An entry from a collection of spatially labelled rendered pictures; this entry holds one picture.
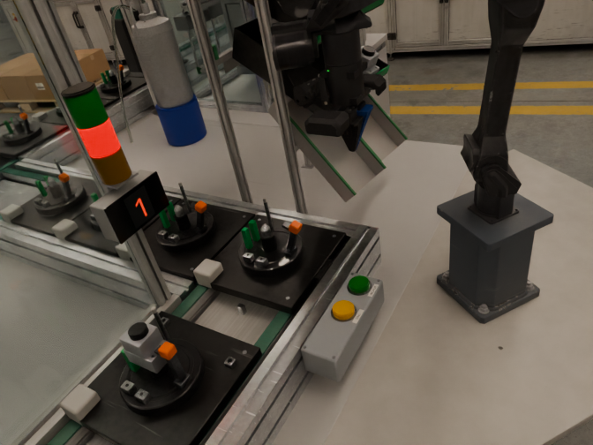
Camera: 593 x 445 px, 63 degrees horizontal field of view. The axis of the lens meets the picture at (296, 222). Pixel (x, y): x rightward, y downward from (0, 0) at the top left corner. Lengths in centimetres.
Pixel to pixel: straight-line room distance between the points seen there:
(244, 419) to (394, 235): 62
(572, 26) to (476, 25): 75
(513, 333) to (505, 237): 21
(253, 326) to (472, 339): 42
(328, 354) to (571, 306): 50
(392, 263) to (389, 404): 36
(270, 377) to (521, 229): 50
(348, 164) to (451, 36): 380
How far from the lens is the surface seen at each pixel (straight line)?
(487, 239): 89
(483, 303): 102
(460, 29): 488
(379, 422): 89
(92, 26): 696
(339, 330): 88
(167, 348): 78
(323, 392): 92
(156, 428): 83
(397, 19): 493
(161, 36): 178
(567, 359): 100
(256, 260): 98
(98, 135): 81
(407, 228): 124
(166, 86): 182
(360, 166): 119
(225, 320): 101
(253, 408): 81
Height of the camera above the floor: 162
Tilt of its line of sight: 35 degrees down
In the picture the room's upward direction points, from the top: 12 degrees counter-clockwise
